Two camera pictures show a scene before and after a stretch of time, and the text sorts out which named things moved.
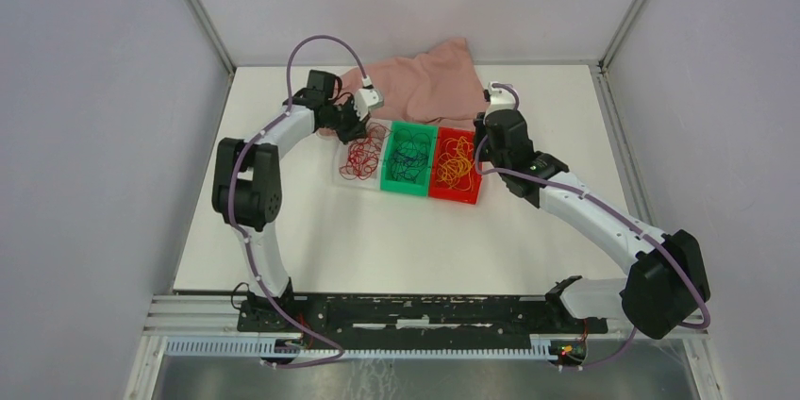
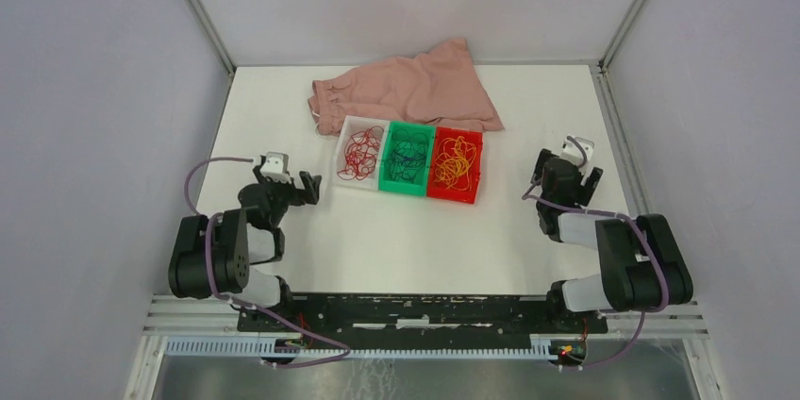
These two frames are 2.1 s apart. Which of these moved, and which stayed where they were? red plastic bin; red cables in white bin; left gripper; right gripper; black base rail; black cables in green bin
Moved: left gripper; right gripper
Stayed: black base rail; red plastic bin; red cables in white bin; black cables in green bin
